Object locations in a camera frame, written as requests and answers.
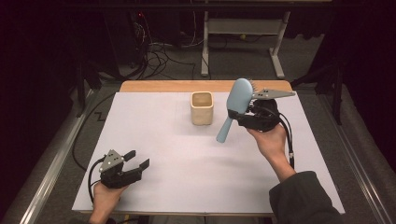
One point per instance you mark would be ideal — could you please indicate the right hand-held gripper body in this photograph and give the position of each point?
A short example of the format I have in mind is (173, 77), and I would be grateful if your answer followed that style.
(261, 119)

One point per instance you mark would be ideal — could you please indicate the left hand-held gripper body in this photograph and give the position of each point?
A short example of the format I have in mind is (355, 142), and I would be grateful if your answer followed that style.
(116, 177)

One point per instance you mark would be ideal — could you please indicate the light blue hairbrush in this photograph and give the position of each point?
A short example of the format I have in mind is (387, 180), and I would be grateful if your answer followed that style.
(238, 96)

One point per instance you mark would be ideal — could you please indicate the beige square cup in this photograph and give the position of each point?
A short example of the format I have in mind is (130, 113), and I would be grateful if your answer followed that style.
(201, 113)

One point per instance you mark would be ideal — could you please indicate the person's left hand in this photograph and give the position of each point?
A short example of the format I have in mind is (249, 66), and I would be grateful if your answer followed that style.
(104, 199)

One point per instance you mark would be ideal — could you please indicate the person's right hand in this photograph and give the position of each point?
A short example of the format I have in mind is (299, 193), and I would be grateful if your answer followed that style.
(272, 143)

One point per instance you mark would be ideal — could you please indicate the white table sheet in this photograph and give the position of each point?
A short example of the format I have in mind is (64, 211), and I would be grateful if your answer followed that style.
(186, 161)

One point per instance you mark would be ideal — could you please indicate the wooden table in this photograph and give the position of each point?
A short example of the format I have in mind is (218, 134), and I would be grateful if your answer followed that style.
(186, 86)

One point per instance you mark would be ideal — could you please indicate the dark metal stand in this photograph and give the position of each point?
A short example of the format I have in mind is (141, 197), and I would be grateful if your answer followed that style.
(81, 90)
(337, 93)

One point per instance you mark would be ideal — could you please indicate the black computer tower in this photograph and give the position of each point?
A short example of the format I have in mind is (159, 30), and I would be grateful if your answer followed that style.
(124, 37)

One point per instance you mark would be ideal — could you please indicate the aluminium floor rail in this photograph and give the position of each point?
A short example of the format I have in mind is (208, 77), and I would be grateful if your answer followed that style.
(355, 161)
(53, 165)

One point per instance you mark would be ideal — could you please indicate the white metal desk frame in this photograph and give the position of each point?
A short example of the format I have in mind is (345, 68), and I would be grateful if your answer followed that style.
(243, 26)

